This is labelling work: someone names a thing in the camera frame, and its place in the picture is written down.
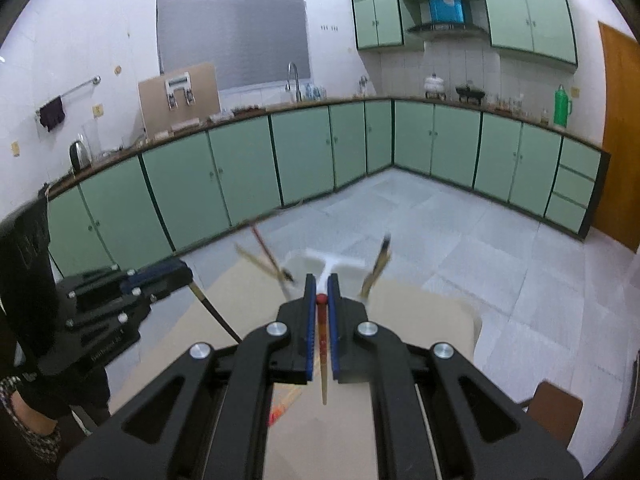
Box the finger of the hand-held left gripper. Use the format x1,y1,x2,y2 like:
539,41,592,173
66,297,152,337
55,260,195,307

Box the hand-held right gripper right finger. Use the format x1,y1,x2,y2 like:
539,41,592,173
327,274,586,480

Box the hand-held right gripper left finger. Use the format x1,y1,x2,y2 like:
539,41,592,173
57,272,321,480

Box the red-ended bamboo chopstick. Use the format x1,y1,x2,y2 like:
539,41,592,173
316,292,331,406

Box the white plastic utensil holder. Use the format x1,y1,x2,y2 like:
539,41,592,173
281,247,375,386

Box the dark-topped bamboo chopstick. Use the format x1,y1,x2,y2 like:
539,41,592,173
361,234,392,303

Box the dark brown chopstick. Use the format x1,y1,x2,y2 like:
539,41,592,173
190,282,242,345

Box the pale bamboo chopstick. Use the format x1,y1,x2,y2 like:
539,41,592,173
234,245,298,283

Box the red lacquered chopstick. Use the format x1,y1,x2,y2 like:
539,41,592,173
250,224,296,291

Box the person's left forearm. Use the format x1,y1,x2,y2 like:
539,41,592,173
0,375,63,465

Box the steel electric kettle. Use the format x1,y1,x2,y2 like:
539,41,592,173
69,141,92,173

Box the dark hanging towel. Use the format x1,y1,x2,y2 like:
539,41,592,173
39,96,67,132

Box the green base cabinets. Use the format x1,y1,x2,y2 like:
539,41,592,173
42,97,612,278

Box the brown cardboard panel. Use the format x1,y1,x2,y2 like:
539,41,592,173
138,62,222,138

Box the brown wooden stool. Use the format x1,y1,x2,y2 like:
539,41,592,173
520,381,584,448

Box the chrome sink faucet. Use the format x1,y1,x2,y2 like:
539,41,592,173
287,62,302,103

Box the black wok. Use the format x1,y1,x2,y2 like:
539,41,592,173
455,82,487,103

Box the grey window blind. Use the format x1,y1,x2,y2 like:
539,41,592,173
157,0,312,92

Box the cluster of condiment jars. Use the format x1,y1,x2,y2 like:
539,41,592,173
487,92,526,113

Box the green thermos flask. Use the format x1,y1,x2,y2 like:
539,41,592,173
553,85,572,128

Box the range hood with blue film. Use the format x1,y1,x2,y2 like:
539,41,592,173
406,0,491,38

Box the brown wooden door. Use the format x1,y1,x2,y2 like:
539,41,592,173
592,21,640,253

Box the metal towel rail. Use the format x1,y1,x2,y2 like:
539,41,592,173
36,76,102,117

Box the green wall cabinets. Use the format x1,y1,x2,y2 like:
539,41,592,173
348,0,580,66

